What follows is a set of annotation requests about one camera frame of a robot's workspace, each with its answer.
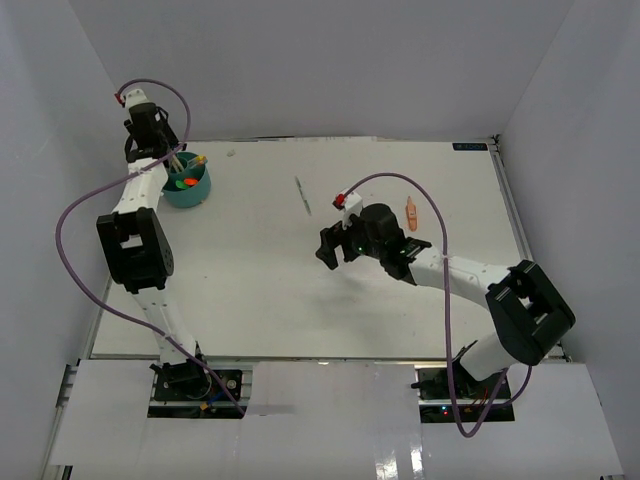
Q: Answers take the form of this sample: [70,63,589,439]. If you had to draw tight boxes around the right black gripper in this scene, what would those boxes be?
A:
[316,210,385,271]

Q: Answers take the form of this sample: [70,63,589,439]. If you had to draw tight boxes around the orange clear highlighter pen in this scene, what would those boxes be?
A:
[171,156,183,173]

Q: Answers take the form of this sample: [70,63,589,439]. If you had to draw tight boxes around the green clear pen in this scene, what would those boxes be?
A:
[294,176,312,216]

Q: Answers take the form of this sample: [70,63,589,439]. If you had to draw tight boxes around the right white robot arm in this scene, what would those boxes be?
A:
[316,203,576,399]

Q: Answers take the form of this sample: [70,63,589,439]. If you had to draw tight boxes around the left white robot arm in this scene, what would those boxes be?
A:
[96,95,199,369]

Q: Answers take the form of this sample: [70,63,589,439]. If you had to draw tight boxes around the teal round organizer container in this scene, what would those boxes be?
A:
[163,152,211,209]

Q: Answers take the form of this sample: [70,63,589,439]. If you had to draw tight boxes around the blue label sticker right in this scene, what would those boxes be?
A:
[452,142,488,151]

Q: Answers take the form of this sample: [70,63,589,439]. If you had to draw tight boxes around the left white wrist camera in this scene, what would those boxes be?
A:
[115,88,150,109]

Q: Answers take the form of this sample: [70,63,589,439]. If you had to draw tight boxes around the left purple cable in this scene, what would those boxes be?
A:
[54,78,247,419]

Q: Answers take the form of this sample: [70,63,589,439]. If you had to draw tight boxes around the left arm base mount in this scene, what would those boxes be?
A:
[147,360,248,420]

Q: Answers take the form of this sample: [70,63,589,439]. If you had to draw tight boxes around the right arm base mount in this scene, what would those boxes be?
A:
[411,363,515,424]

